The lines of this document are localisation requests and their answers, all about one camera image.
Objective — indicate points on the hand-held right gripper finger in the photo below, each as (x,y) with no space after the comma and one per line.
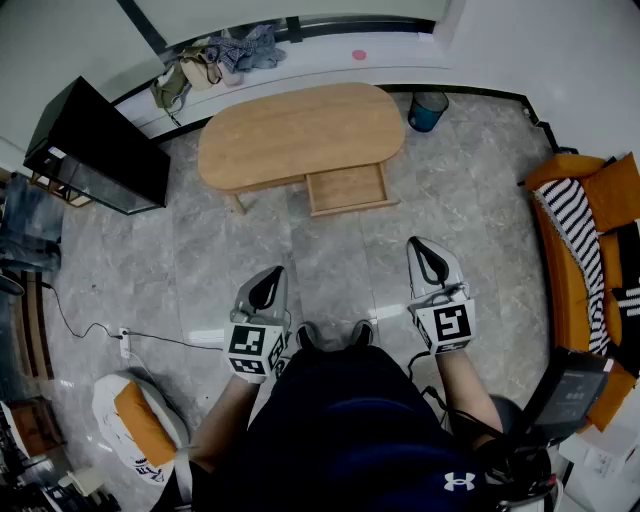
(452,272)
(413,280)

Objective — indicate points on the white power strip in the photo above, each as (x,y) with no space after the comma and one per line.
(124,342)

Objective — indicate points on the person's right shoe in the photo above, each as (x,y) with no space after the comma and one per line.
(363,332)

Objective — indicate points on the blue mesh waste bin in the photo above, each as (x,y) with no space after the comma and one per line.
(426,112)

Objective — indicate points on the orange cushion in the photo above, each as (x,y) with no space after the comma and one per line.
(612,192)

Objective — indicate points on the person's navy shirt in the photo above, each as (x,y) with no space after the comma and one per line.
(340,440)

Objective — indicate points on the blue denim cloth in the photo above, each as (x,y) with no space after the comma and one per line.
(30,225)

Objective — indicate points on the wooden shelf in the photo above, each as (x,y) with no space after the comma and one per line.
(35,325)

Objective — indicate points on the person's left forearm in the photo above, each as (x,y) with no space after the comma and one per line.
(225,420)

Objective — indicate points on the oval wooden table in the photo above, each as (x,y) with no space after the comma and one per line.
(300,135)

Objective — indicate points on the pile of clothes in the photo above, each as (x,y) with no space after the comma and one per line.
(250,50)

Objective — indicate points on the green bag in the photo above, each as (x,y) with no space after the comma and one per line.
(167,90)

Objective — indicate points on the black glass cabinet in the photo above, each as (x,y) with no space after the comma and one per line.
(105,145)

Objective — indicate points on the pink round sticker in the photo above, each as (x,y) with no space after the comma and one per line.
(358,55)

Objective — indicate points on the white box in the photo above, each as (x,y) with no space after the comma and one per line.
(600,457)

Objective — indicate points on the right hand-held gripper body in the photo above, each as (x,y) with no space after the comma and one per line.
(452,325)

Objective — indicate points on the beige bag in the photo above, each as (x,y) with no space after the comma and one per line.
(197,70)

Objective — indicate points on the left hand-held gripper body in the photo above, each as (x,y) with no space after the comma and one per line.
(247,345)

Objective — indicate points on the person's left shoe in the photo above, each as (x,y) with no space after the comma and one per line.
(307,335)

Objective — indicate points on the person's right forearm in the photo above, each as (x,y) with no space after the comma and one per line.
(465,385)

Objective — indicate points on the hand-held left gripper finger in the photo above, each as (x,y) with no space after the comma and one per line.
(242,302)
(282,300)

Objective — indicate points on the orange sofa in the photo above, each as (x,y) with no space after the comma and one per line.
(565,280)

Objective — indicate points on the wooden drawer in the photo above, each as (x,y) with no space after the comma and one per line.
(347,190)

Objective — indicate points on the person's shoe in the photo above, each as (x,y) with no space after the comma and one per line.
(363,332)
(307,335)

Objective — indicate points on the black white striped blanket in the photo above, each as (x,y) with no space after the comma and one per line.
(575,220)

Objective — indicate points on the wooden cabinet stand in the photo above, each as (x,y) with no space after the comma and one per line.
(60,192)

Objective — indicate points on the black screen device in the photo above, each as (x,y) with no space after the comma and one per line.
(575,395)

